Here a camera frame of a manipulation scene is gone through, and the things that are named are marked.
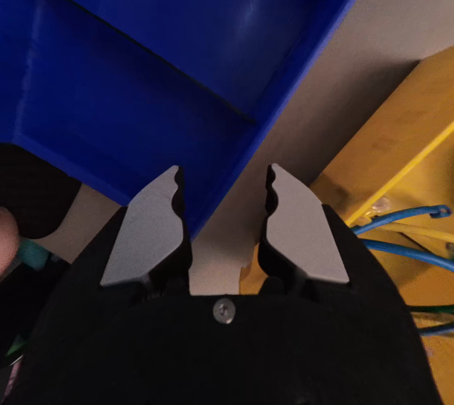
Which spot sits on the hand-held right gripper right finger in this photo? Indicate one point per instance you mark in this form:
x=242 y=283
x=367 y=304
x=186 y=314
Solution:
x=305 y=238

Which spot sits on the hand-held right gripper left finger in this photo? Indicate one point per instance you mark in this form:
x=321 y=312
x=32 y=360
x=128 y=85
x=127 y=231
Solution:
x=149 y=234

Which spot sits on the yellow plastic bin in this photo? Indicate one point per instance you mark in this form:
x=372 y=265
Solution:
x=390 y=128

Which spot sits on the blue plastic bin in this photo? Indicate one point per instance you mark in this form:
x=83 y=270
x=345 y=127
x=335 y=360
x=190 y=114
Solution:
x=142 y=57

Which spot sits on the person's left forearm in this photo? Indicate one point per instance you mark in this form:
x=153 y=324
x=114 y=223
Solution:
x=7 y=241

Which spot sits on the colourful printed cloth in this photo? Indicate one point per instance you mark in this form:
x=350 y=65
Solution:
x=33 y=254

